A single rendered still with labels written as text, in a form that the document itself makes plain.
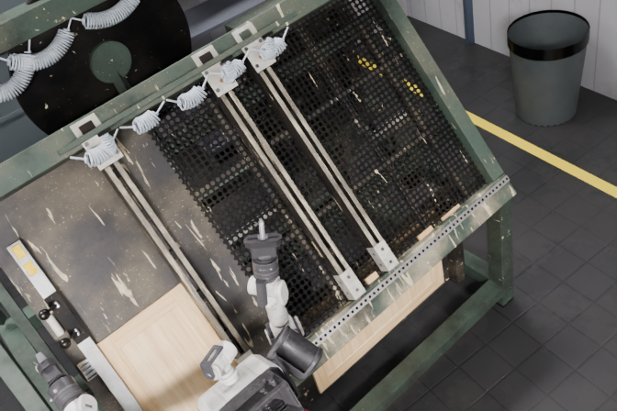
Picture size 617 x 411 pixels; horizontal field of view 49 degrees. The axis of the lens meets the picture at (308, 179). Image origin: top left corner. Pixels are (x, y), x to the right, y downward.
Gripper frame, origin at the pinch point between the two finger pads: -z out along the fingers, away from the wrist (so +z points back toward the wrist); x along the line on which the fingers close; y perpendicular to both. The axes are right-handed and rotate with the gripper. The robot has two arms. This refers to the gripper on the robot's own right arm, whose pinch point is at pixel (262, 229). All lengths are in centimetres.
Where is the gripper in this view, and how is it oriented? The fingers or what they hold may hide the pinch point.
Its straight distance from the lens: 220.4
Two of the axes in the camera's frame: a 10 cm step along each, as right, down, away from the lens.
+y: -1.0, -4.5, 8.9
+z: 0.5, 8.9, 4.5
